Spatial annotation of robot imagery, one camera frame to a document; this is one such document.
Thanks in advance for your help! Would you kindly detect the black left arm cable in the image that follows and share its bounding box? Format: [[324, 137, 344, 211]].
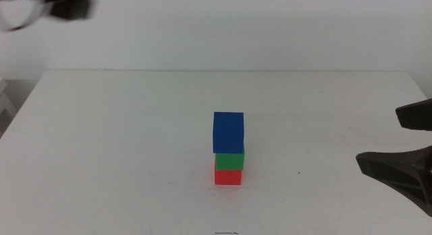
[[0, 0, 55, 32]]

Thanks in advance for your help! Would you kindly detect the red cube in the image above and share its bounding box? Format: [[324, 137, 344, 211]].
[[213, 162, 243, 186]]

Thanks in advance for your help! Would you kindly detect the green cube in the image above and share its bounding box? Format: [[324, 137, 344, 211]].
[[215, 147, 246, 171]]

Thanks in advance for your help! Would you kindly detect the blue cube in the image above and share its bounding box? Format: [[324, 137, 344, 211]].
[[212, 111, 245, 155]]

